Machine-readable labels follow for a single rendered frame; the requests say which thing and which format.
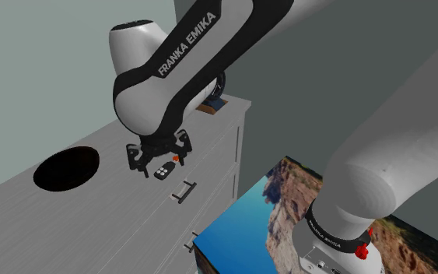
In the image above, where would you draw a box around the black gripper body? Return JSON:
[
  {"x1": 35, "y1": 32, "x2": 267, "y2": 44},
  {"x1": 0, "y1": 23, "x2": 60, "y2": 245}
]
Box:
[{"x1": 138, "y1": 131, "x2": 179, "y2": 157}]

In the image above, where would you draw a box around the grey chest of drawers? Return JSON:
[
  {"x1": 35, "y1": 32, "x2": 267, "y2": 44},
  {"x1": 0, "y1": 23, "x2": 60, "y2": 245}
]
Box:
[{"x1": 0, "y1": 93, "x2": 253, "y2": 274}]

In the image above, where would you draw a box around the black ring ornament blue base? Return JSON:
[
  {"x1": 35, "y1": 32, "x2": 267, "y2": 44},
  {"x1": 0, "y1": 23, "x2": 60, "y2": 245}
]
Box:
[{"x1": 195, "y1": 71, "x2": 230, "y2": 115}]

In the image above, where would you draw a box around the landscape patterned robot stand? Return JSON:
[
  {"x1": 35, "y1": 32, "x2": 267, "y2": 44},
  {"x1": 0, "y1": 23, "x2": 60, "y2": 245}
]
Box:
[{"x1": 192, "y1": 155, "x2": 438, "y2": 274}]

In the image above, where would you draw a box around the black bowl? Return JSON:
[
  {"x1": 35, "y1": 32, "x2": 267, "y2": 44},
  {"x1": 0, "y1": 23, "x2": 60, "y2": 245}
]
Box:
[{"x1": 32, "y1": 146, "x2": 101, "y2": 192}]

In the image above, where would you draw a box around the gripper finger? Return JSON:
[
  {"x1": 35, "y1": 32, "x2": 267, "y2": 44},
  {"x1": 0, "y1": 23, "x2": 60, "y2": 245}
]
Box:
[
  {"x1": 171, "y1": 129, "x2": 194, "y2": 167},
  {"x1": 125, "y1": 142, "x2": 150, "y2": 178}
]

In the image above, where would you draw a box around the black remote control orange tip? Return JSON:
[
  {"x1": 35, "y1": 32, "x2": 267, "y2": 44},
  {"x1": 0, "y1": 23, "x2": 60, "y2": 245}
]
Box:
[{"x1": 153, "y1": 154, "x2": 180, "y2": 181}]

